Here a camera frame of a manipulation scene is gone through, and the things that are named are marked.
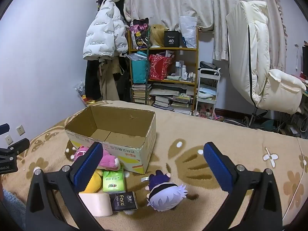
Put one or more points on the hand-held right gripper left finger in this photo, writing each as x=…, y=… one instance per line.
x=87, y=166

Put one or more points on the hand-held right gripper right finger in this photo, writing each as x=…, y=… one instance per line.
x=217, y=164

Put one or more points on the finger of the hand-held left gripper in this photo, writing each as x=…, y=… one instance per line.
x=3, y=128
x=18, y=146

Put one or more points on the yellow plush toy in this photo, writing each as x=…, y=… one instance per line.
x=93, y=180

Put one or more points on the pink plush toy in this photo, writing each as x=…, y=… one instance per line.
x=108, y=160

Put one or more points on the pink toilet paper roll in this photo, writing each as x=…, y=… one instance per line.
x=98, y=203

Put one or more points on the printed cardboard box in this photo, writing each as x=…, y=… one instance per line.
x=115, y=130

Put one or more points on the black tissue pack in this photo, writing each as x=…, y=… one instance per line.
x=124, y=201

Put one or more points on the person's left forearm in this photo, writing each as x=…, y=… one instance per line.
x=12, y=207

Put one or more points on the green tissue pack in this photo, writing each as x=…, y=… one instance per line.
x=113, y=181

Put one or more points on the beige flower patterned blanket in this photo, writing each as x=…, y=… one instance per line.
x=187, y=144

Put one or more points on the white-haired plush doll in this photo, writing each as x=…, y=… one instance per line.
x=163, y=193

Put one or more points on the white trolley cart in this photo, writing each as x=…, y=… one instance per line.
x=207, y=93

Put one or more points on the patterned plastic bag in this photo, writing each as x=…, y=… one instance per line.
x=80, y=90

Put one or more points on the stack of books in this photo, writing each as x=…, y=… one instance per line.
x=163, y=98

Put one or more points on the beige hanging coat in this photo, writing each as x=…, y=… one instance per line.
x=109, y=79

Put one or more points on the group of cosmetic bottles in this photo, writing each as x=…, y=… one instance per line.
x=184, y=71

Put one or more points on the black pouch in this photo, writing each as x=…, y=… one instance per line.
x=208, y=65

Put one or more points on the teal gift bag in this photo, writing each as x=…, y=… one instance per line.
x=138, y=71

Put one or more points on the red gift bag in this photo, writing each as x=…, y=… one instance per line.
x=158, y=67

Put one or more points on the cream padded office chair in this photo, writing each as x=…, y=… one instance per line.
x=245, y=53

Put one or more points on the wooden shelf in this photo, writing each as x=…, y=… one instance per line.
x=173, y=49

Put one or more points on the white puffer jacket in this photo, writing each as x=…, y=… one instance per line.
x=103, y=33

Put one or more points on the black box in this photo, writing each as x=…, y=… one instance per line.
x=172, y=39

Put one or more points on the black monitor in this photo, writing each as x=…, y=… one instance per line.
x=305, y=60

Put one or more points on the white plastic bag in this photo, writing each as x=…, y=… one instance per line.
x=188, y=30

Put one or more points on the blond wig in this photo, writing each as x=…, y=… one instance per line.
x=157, y=35

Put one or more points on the pink and black printed bag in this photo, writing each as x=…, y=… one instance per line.
x=140, y=32

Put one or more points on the cream floral curtain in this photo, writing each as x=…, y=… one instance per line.
x=182, y=0

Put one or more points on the white wall socket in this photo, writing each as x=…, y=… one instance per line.
x=9, y=140
x=20, y=130

